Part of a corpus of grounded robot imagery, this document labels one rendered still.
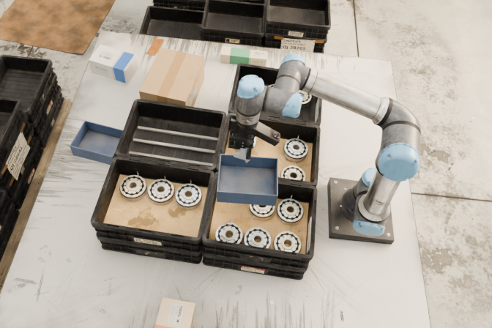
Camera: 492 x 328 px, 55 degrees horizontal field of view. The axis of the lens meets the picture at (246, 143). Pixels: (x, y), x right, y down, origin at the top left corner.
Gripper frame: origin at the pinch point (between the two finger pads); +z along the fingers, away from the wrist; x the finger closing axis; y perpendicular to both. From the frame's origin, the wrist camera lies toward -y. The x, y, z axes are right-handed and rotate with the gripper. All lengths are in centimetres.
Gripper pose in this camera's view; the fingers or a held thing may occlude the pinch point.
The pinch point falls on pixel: (248, 159)
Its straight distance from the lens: 165.3
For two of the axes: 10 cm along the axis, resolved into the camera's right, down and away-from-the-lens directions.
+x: -1.0, 7.5, -6.6
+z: -0.8, 6.5, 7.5
